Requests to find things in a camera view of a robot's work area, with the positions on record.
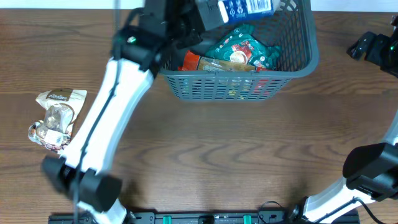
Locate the orange pasta packet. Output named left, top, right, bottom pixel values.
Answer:
left=177, top=49, right=276, bottom=73

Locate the blue rectangular carton box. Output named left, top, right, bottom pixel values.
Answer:
left=218, top=0, right=274, bottom=24

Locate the green Nescafe coffee bag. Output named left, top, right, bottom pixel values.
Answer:
left=205, top=24, right=282, bottom=65

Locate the beige snack pouch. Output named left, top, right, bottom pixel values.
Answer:
left=28, top=89, right=87, bottom=154

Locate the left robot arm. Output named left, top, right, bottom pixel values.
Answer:
left=42, top=0, right=229, bottom=223

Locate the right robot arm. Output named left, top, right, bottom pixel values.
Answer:
left=283, top=29, right=397, bottom=223

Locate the grey plastic basket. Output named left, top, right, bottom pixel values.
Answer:
left=160, top=0, right=319, bottom=101

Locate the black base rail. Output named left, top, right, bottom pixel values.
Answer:
left=48, top=208, right=360, bottom=224

